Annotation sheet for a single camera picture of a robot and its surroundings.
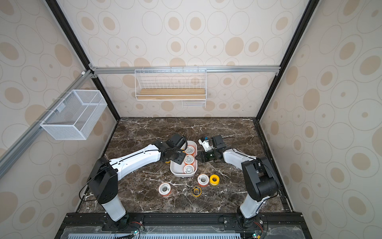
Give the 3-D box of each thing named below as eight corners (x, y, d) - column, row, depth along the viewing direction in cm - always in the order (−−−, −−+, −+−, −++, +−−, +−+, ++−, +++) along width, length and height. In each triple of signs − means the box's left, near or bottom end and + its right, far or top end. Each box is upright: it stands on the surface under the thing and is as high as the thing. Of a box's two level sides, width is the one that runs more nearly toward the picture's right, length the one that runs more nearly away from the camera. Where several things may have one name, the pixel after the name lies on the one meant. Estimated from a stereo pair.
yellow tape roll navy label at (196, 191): (191, 196, 84) (191, 195, 82) (191, 187, 87) (191, 186, 85) (201, 196, 84) (201, 195, 82) (201, 187, 87) (201, 186, 85)
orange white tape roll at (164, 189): (158, 196, 84) (157, 195, 82) (160, 183, 88) (159, 182, 87) (170, 196, 84) (169, 195, 82) (171, 183, 88) (171, 182, 87)
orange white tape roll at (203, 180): (197, 186, 87) (197, 185, 85) (197, 175, 92) (197, 174, 90) (209, 186, 87) (209, 185, 85) (208, 175, 92) (208, 174, 90)
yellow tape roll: (209, 185, 88) (210, 184, 86) (209, 176, 92) (209, 174, 90) (219, 185, 88) (220, 184, 86) (218, 176, 92) (219, 174, 90)
